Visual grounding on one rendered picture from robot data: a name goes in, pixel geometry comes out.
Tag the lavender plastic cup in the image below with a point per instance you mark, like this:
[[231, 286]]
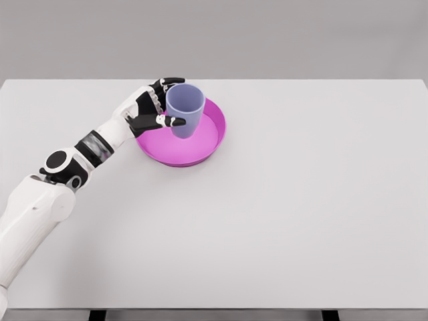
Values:
[[185, 110]]

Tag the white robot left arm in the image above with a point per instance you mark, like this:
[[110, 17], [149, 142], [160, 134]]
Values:
[[40, 204]]

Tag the magenta round plate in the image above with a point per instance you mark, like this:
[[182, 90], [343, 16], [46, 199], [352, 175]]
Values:
[[189, 147]]

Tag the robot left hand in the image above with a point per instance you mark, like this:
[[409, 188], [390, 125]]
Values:
[[144, 104]]

